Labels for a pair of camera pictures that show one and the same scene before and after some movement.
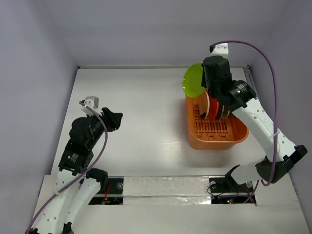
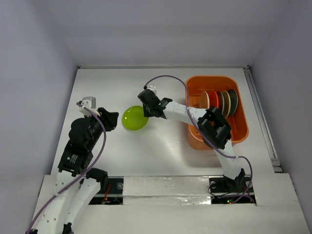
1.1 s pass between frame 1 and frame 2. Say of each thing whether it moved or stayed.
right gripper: moved
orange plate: stayed
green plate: moved
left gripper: stayed
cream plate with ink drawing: stayed
